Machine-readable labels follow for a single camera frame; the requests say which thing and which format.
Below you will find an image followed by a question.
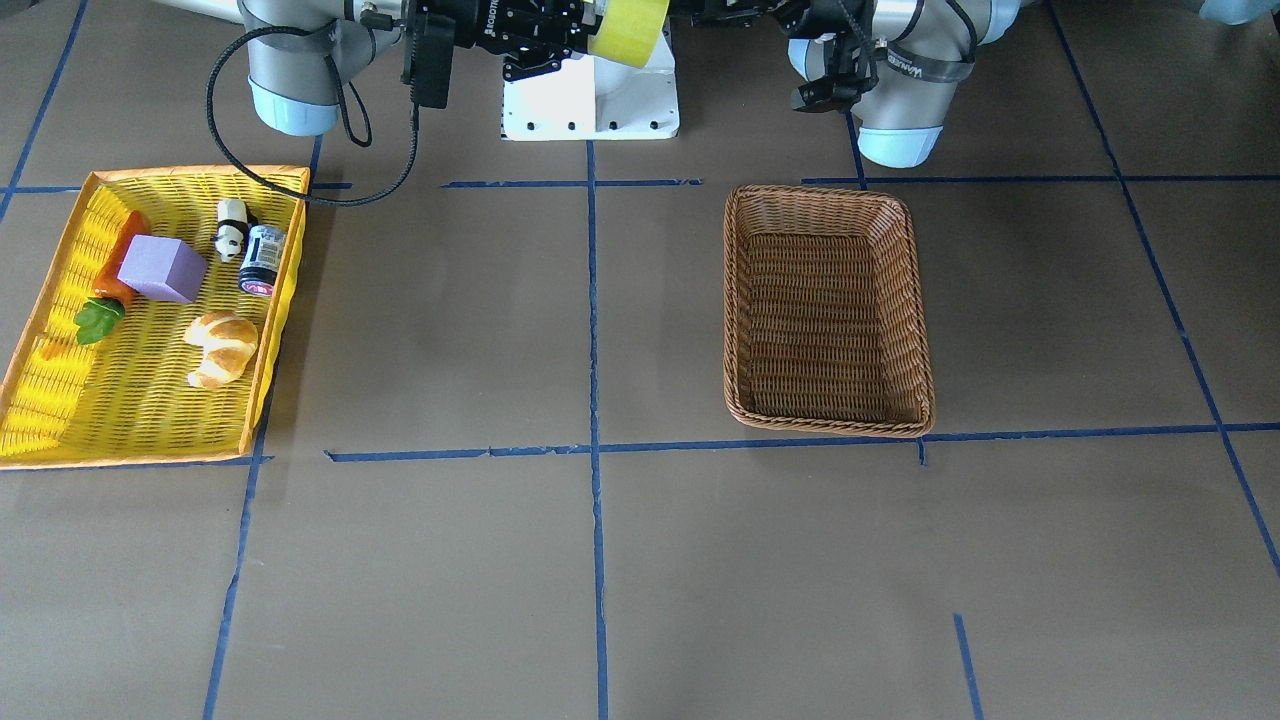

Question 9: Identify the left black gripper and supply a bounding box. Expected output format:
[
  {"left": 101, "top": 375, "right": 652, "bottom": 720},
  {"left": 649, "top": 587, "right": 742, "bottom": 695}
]
[{"left": 690, "top": 1, "right": 874, "bottom": 38}]

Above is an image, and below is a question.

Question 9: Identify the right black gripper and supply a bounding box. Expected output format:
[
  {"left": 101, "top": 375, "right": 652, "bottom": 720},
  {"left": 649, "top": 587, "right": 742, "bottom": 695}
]
[{"left": 425, "top": 1, "right": 599, "bottom": 83}]

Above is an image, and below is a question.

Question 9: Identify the yellow tape roll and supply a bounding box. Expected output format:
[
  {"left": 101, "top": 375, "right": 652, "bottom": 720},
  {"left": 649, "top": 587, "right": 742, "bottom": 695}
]
[{"left": 588, "top": 0, "right": 669, "bottom": 68}]

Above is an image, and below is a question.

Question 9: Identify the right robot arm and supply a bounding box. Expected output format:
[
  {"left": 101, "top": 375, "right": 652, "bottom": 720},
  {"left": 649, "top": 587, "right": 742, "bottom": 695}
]
[{"left": 237, "top": 1, "right": 603, "bottom": 136}]

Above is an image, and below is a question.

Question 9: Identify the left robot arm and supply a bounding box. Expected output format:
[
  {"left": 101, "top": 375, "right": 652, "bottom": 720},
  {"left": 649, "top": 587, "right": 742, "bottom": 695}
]
[{"left": 669, "top": 1, "right": 1091, "bottom": 174}]

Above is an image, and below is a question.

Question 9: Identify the brown wicker basket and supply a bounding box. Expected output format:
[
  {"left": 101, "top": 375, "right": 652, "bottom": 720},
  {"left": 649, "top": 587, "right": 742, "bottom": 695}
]
[{"left": 723, "top": 184, "right": 936, "bottom": 439}]

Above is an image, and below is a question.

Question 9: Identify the yellow plastic basket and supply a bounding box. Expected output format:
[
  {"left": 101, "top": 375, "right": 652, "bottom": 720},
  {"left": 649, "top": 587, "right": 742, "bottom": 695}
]
[{"left": 1, "top": 165, "right": 306, "bottom": 470}]

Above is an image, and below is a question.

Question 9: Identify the small dark jar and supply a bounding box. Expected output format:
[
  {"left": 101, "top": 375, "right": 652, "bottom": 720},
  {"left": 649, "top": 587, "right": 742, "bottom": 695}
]
[{"left": 237, "top": 224, "right": 287, "bottom": 297}]

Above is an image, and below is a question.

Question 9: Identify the toy panda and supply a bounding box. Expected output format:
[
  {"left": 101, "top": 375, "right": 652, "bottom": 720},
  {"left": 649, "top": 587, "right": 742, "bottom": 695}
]
[{"left": 212, "top": 199, "right": 256, "bottom": 263}]

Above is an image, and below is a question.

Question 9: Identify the toy croissant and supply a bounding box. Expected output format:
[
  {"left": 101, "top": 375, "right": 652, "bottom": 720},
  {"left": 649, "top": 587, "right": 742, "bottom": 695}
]
[{"left": 183, "top": 311, "right": 259, "bottom": 389}]

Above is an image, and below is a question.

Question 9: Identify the purple foam block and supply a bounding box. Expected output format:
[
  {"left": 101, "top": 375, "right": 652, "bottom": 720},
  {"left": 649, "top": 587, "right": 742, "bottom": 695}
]
[{"left": 116, "top": 234, "right": 209, "bottom": 304}]

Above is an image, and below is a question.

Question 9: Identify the toy carrot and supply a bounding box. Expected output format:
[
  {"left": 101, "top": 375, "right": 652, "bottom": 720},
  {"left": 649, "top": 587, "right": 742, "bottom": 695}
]
[{"left": 73, "top": 211, "right": 150, "bottom": 346}]

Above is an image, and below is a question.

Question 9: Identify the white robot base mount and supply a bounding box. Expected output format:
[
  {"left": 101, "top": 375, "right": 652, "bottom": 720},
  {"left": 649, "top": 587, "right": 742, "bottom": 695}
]
[{"left": 500, "top": 40, "right": 680, "bottom": 142}]

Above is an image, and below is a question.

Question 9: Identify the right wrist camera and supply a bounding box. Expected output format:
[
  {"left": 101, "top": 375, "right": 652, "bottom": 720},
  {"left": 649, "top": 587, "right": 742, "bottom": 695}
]
[{"left": 401, "top": 5, "right": 457, "bottom": 109}]

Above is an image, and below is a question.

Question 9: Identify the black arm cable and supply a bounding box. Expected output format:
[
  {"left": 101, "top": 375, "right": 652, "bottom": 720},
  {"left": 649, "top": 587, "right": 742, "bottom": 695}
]
[{"left": 205, "top": 10, "right": 421, "bottom": 208}]

